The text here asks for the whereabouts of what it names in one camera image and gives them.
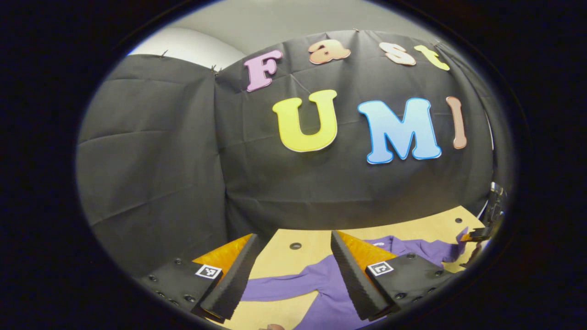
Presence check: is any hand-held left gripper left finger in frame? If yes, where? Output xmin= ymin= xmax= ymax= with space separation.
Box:
xmin=138 ymin=233 xmax=261 ymax=324

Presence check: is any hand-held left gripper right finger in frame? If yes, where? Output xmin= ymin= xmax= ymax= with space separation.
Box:
xmin=330 ymin=230 xmax=459 ymax=321

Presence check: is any purple buttoned garment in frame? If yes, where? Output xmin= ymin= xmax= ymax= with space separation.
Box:
xmin=241 ymin=227 xmax=471 ymax=330

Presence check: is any black backdrop cloth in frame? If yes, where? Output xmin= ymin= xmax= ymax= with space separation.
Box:
xmin=76 ymin=30 xmax=514 ymax=278

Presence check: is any white cable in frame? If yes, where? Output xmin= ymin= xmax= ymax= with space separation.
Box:
xmin=477 ymin=121 xmax=497 ymax=220

